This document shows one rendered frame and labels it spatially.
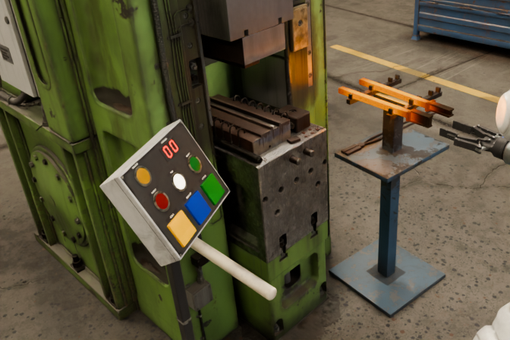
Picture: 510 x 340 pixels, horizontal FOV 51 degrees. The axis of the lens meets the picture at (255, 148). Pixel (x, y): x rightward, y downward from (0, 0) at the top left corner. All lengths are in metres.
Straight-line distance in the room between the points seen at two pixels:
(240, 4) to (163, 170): 0.59
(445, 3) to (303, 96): 3.67
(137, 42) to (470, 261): 2.00
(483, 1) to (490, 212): 2.75
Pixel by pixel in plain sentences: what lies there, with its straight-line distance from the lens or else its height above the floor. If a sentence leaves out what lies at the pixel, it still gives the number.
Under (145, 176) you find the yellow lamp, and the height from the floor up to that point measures 1.16.
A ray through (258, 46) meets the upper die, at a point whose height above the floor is 1.32.
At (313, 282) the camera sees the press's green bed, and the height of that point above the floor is 0.16.
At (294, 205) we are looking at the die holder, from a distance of 2.14.
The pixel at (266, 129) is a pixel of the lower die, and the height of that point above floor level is 0.99.
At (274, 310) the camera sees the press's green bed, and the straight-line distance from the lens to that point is 2.36.
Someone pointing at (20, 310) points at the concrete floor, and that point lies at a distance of 3.02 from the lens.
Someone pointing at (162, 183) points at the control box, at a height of 1.12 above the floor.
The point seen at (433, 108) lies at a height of 0.98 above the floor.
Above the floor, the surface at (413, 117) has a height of 0.98.
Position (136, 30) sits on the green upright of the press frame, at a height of 1.45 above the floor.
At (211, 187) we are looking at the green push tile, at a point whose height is 1.02.
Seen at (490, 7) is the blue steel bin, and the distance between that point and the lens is 5.59.
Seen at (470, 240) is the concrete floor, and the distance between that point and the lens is 3.10.
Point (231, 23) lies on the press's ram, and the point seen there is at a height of 1.42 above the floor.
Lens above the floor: 1.89
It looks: 29 degrees down
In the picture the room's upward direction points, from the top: 5 degrees counter-clockwise
